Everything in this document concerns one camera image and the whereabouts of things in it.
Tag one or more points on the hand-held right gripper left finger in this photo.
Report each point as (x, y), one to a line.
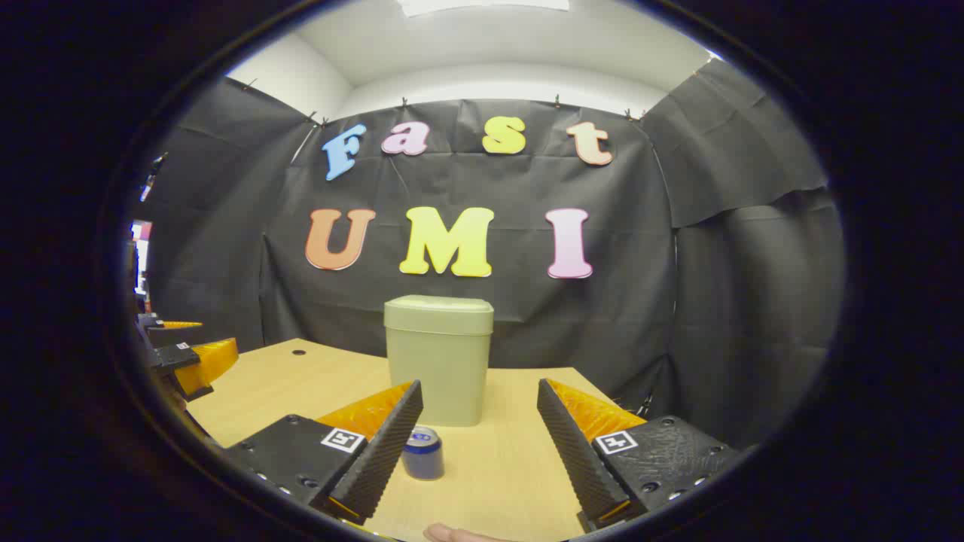
(384, 452)

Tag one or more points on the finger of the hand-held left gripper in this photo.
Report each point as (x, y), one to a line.
(177, 356)
(154, 325)

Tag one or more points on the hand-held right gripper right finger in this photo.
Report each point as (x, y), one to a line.
(576, 452)

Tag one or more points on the blue pop can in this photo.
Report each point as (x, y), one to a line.
(423, 461)

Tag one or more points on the green desktop garbage bin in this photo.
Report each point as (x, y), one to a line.
(440, 361)

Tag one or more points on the wooden desktop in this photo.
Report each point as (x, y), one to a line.
(497, 482)

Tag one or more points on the computer monitor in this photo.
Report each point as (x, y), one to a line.
(141, 260)

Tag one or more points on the black backdrop cloth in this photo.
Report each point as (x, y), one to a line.
(361, 316)

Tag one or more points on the ceiling light panel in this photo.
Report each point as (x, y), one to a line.
(482, 4)

